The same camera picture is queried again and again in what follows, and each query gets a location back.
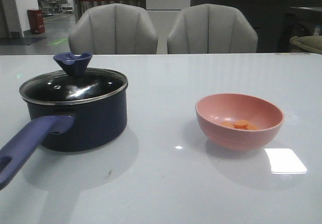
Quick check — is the pink plastic bowl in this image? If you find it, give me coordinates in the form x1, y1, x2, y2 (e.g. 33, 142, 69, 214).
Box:
195, 93, 284, 151

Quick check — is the orange ham slice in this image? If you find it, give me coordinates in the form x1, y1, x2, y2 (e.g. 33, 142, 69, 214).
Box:
233, 119, 250, 129

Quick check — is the glass lid with blue knob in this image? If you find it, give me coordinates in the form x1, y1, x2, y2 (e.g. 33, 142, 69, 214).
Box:
19, 52, 128, 106

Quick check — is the dark blue saucepan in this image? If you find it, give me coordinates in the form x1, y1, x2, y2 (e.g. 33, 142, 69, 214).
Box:
0, 67, 129, 191

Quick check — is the right grey upholstered chair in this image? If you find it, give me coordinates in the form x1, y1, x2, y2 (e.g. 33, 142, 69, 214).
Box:
167, 4, 258, 54

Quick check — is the grey upholstered chair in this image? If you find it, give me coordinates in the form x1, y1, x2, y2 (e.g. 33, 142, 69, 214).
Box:
68, 4, 158, 54
167, 4, 258, 54

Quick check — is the left grey upholstered chair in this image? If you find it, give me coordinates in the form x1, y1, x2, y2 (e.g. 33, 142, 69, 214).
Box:
68, 4, 158, 54

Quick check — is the white cabinet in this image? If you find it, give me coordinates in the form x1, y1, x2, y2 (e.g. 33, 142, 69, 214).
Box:
145, 0, 191, 54

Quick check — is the dark counter with light top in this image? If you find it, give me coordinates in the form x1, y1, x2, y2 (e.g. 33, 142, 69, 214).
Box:
191, 0, 321, 53

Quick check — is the red trash bin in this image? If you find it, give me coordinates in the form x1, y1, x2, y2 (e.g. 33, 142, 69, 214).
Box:
27, 9, 45, 34

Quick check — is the beige sofa cushion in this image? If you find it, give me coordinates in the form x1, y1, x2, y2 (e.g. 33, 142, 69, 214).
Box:
289, 36, 321, 54

